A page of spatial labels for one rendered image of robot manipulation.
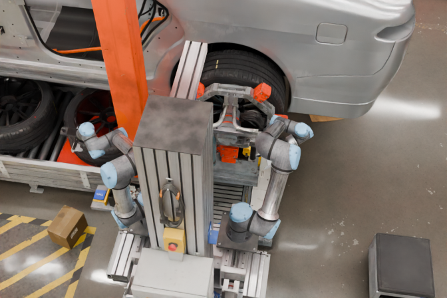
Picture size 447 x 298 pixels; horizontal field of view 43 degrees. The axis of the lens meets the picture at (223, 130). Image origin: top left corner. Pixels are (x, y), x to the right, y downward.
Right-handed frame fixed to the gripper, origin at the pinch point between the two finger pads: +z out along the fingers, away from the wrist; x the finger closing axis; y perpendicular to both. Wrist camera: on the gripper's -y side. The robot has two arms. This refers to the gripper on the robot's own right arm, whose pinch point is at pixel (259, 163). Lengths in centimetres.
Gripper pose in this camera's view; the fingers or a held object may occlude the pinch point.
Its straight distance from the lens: 331.4
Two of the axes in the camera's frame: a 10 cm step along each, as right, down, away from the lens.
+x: 2.6, 4.8, -8.4
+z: -8.6, 5.1, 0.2
